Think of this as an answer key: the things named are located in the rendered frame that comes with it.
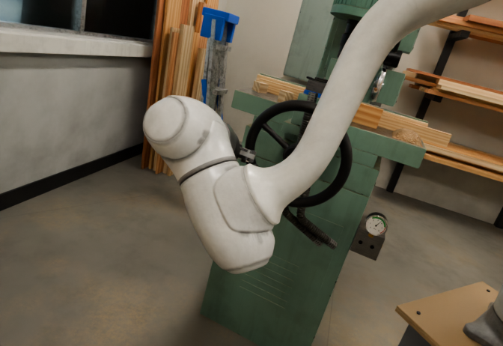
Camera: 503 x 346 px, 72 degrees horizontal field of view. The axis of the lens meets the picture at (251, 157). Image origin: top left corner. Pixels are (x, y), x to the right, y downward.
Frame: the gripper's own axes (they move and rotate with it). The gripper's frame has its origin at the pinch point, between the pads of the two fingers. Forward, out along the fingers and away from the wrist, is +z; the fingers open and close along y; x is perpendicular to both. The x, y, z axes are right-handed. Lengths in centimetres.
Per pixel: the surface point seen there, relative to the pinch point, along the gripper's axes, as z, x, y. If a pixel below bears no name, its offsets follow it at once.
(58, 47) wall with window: 43, -18, 120
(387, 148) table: 20.7, -16.1, -32.8
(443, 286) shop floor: 148, 30, -95
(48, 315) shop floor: 19, 77, 54
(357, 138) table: 20.6, -16.3, -24.0
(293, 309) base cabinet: 42, 45, -23
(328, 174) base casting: 25.3, -3.4, -19.4
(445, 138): 33, -27, -48
